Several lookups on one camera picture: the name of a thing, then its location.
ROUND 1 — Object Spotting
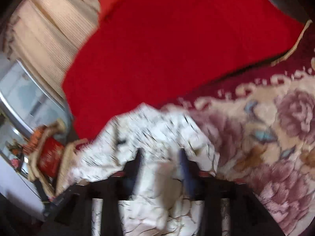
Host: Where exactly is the red pillow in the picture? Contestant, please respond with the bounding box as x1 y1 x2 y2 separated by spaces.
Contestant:
98 0 148 22

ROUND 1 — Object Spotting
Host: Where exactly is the orange decoration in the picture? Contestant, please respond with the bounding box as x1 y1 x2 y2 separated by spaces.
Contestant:
23 125 56 154

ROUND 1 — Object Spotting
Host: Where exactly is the white crackle-print garment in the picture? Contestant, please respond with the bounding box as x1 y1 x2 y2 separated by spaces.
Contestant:
55 103 221 236

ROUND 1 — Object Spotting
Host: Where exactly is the red cushion with beige trim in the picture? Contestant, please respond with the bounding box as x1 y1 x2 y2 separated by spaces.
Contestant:
39 138 66 178

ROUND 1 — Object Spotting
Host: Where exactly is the silver framed mirror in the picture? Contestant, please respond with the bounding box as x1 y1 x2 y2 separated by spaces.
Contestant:
0 52 72 138

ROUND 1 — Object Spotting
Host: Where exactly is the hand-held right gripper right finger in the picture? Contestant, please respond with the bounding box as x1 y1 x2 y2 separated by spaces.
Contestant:
178 149 286 236

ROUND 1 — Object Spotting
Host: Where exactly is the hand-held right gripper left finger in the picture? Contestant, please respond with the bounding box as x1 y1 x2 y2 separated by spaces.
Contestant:
45 149 145 236

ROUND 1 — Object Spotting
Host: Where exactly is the red bedsheet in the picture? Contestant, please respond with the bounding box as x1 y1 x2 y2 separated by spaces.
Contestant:
61 0 306 140

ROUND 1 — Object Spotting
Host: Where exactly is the floral plush blanket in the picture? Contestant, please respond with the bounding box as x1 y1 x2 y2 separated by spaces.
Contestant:
162 20 315 236

